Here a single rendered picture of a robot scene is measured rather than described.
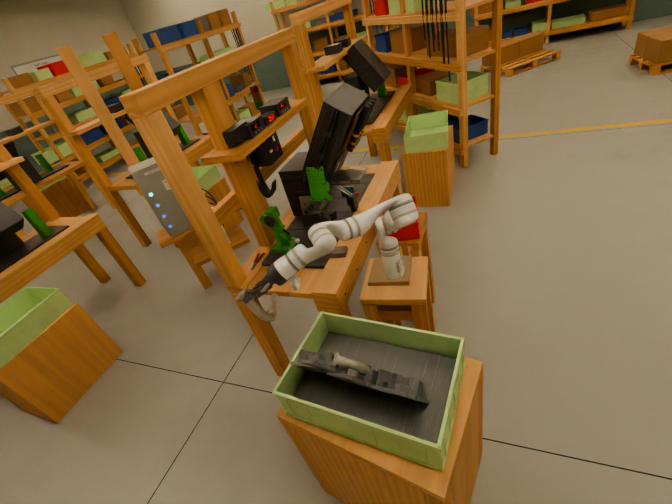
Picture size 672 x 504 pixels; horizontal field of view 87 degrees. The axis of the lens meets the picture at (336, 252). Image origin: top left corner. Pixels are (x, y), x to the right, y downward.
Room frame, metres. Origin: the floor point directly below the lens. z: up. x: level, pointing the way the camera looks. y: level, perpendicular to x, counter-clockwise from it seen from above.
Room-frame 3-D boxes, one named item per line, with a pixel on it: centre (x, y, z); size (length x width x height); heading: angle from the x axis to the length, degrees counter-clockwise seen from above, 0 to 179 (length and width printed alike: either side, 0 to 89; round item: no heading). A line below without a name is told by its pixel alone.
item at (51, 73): (9.04, 4.22, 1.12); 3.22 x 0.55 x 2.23; 150
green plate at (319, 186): (2.04, -0.02, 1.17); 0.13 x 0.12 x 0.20; 150
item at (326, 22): (11.00, -1.52, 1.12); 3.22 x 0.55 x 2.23; 60
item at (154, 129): (2.29, 0.25, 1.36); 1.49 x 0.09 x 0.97; 150
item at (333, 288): (2.00, -0.25, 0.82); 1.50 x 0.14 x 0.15; 150
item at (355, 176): (2.16, -0.13, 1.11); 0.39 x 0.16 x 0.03; 60
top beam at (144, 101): (2.29, 0.25, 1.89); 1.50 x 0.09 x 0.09; 150
